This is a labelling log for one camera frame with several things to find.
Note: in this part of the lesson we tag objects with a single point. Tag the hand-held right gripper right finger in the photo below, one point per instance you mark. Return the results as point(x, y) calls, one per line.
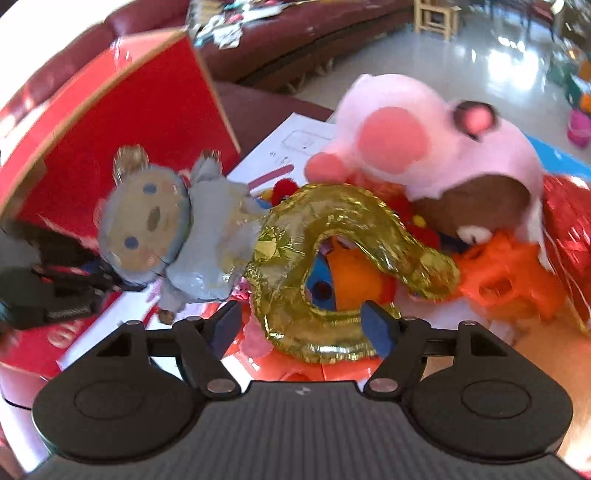
point(379, 328)

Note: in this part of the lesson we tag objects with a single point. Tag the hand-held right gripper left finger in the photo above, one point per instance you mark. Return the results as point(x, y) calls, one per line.
point(226, 325)

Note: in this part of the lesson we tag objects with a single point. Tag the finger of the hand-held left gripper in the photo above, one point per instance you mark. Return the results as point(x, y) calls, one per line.
point(113, 277)

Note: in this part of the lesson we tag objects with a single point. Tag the orange blue foil balloon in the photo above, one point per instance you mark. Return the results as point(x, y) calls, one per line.
point(355, 277)

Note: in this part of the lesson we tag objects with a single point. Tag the gold foil balloon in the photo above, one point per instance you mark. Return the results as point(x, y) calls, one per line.
point(351, 207)

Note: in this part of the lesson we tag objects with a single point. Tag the orange plastic toy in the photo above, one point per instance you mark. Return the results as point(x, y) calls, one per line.
point(503, 277)

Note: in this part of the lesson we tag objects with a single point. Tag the red cardboard box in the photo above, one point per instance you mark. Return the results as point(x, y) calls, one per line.
point(138, 120)

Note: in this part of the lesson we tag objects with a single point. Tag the white paper sheet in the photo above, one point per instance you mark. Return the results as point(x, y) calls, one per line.
point(277, 147)

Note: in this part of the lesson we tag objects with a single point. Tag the brown bear plush pink hood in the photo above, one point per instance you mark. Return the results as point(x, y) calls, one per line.
point(397, 134)

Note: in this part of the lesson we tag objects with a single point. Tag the red foil balloon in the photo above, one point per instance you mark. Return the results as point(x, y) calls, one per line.
point(568, 221)

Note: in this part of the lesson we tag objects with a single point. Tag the blue paper sheet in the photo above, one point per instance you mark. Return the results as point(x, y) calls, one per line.
point(561, 154)

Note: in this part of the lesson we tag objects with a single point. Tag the dark red leather sofa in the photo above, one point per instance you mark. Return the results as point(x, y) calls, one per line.
point(277, 50)

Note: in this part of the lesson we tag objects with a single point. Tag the pink plastic bucket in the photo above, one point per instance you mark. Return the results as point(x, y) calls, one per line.
point(579, 131)

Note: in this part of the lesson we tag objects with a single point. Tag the teal bag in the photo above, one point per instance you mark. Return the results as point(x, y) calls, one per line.
point(561, 71)

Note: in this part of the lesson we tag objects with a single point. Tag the wooden chair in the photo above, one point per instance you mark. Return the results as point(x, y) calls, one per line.
point(418, 16)

